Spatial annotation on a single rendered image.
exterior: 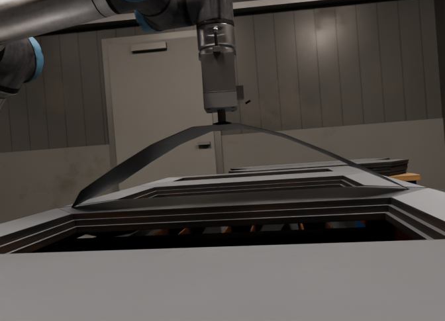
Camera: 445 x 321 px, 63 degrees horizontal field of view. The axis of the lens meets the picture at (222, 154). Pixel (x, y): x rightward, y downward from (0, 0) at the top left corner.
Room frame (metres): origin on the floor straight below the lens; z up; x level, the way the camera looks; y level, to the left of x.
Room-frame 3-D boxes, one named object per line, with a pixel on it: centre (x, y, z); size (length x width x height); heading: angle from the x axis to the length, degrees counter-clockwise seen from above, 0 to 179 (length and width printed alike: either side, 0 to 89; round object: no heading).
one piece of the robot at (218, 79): (0.71, -0.02, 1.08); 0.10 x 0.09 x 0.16; 89
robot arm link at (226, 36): (0.71, -0.01, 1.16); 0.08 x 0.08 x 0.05
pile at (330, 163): (1.68, -0.41, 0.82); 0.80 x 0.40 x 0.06; 81
